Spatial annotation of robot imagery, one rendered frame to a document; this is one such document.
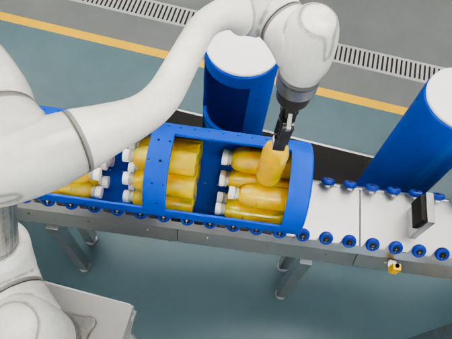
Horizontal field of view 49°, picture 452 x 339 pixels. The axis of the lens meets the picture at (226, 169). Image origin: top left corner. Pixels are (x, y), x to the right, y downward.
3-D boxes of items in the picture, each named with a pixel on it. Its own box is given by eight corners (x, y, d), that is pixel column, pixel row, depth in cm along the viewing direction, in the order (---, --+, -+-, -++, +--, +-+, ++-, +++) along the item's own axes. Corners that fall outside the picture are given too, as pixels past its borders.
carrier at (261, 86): (210, 128, 269) (194, 173, 256) (216, 10, 190) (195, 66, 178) (260, 141, 267) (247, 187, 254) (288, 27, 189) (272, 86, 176)
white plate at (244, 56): (217, 9, 189) (216, 11, 190) (196, 64, 177) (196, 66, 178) (287, 26, 187) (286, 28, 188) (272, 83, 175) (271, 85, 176)
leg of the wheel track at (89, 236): (96, 246, 251) (68, 198, 195) (85, 245, 251) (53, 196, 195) (99, 235, 254) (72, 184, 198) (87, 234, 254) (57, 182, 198)
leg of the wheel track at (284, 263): (288, 272, 251) (315, 231, 195) (276, 271, 251) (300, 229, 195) (288, 261, 253) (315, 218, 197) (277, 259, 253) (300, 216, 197)
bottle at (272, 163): (285, 175, 145) (298, 142, 127) (269, 192, 143) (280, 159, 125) (266, 160, 147) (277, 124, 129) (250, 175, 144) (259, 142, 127)
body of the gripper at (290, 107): (312, 105, 104) (303, 128, 112) (313, 73, 107) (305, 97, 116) (276, 101, 104) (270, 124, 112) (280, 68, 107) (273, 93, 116)
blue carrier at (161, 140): (292, 244, 160) (311, 220, 133) (24, 207, 160) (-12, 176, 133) (298, 163, 170) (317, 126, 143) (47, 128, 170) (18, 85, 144)
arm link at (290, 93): (323, 56, 102) (317, 73, 108) (280, 50, 102) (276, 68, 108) (322, 91, 98) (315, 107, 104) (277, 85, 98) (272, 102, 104)
